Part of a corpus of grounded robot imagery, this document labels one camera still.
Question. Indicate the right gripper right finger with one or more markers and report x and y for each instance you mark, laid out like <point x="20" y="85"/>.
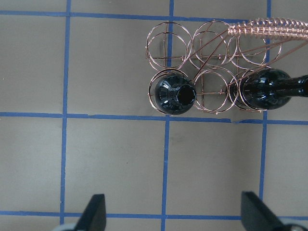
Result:
<point x="256" y="216"/>

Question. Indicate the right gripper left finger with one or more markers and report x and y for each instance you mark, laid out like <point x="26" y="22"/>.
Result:
<point x="94" y="216"/>

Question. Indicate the dark wine bottle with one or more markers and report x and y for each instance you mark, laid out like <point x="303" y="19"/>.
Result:
<point x="174" y="94"/>
<point x="271" y="89"/>

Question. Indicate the copper wire bottle basket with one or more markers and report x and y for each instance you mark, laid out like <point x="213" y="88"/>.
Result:
<point x="218" y="57"/>

